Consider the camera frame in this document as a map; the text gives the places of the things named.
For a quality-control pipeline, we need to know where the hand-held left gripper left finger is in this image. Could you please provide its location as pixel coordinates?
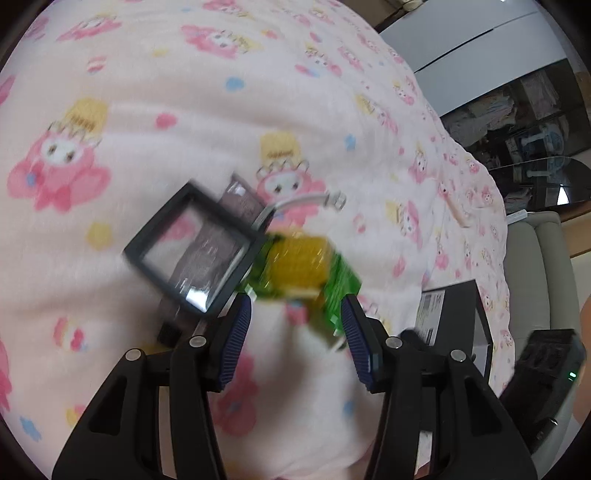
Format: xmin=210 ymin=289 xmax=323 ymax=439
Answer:
xmin=52 ymin=294 xmax=253 ymax=480

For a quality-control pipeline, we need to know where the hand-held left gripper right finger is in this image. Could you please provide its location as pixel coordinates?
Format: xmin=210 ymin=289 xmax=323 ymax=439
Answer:
xmin=341 ymin=294 xmax=539 ymax=480

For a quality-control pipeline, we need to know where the green yellow snack packet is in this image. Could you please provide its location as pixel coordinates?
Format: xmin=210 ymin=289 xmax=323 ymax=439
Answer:
xmin=235 ymin=232 xmax=364 ymax=352

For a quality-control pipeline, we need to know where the black storage box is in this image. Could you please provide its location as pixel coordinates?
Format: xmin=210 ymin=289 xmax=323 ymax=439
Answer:
xmin=414 ymin=279 xmax=495 ymax=394

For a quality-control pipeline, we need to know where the black framed clear case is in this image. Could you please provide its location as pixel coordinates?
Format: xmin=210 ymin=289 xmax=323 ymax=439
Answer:
xmin=123 ymin=182 xmax=265 ymax=315

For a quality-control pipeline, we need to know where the white watch strap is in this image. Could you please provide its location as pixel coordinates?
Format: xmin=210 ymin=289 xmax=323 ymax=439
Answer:
xmin=252 ymin=191 xmax=347 ymax=230

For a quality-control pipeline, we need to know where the grey sofa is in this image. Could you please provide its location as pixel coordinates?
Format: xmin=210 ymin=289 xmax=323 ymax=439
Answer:
xmin=501 ymin=211 xmax=583 ymax=398

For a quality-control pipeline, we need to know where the brown snack packet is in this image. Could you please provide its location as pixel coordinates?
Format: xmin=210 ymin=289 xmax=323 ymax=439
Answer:
xmin=159 ymin=172 xmax=266 ymax=347

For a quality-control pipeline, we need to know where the small beige strip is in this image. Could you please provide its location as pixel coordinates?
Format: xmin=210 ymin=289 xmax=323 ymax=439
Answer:
xmin=442 ymin=191 xmax=472 ymax=230

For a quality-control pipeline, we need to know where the dark glass table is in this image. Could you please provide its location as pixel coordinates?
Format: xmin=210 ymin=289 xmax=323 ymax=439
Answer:
xmin=486 ymin=156 xmax=591 ymax=216

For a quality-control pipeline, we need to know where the pink printed blanket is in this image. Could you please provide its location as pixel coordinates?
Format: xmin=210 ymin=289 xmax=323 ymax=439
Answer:
xmin=0 ymin=0 xmax=514 ymax=480

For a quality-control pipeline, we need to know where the dark glass display cabinet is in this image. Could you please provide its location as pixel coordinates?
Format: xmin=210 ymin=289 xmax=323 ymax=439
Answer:
xmin=438 ymin=59 xmax=591 ymax=168

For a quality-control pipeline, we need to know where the white cabinet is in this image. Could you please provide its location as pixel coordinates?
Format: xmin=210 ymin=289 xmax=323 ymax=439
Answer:
xmin=378 ymin=0 xmax=570 ymax=75

